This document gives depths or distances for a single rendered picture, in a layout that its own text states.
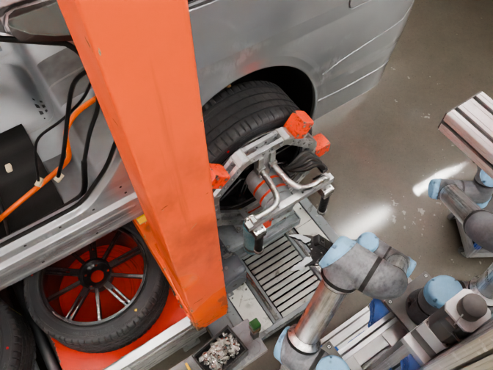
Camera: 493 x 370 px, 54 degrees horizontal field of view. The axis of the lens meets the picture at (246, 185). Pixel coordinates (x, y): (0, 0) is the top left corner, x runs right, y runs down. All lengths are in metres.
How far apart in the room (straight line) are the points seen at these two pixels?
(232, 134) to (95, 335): 1.09
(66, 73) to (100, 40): 1.69
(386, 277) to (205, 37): 0.92
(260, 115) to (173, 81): 1.09
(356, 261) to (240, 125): 0.76
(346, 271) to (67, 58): 1.67
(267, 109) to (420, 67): 2.16
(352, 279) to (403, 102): 2.38
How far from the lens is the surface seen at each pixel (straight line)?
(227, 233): 2.71
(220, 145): 1.89
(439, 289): 1.85
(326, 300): 1.52
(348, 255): 1.42
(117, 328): 2.32
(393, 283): 1.44
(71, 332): 2.38
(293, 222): 2.81
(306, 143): 2.08
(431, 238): 3.14
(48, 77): 2.48
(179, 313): 2.53
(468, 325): 1.30
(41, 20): 1.46
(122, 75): 0.81
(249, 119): 1.91
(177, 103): 0.91
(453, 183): 1.87
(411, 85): 3.80
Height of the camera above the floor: 2.69
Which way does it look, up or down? 60 degrees down
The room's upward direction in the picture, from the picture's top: 1 degrees counter-clockwise
